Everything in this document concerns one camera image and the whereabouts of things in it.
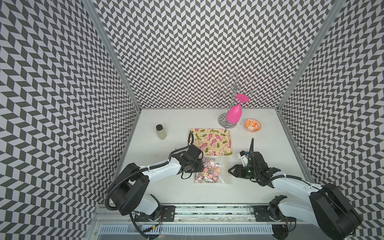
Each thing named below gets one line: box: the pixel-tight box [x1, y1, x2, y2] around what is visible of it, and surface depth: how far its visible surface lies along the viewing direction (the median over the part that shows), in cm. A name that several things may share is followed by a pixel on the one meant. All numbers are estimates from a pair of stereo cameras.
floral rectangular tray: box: [190, 128, 233, 156], surface depth 101 cm
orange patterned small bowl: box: [244, 118, 262, 133], surface depth 107 cm
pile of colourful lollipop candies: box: [194, 158, 224, 184], surface depth 86 cm
